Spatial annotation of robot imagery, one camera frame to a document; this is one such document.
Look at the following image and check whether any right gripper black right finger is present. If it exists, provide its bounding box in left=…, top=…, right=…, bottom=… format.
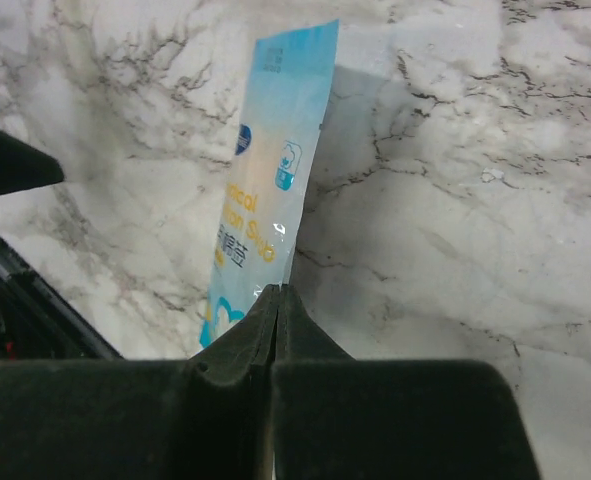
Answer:
left=271, top=285, right=540, bottom=479

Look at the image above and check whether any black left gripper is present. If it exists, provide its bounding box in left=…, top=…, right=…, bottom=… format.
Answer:
left=0, top=130, right=122, bottom=360

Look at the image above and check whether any blue cotton swab bag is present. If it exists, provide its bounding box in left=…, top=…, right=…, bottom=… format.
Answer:
left=199, top=21, right=339, bottom=347

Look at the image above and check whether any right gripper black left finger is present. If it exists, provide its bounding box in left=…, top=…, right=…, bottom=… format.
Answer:
left=0, top=286, right=280, bottom=479

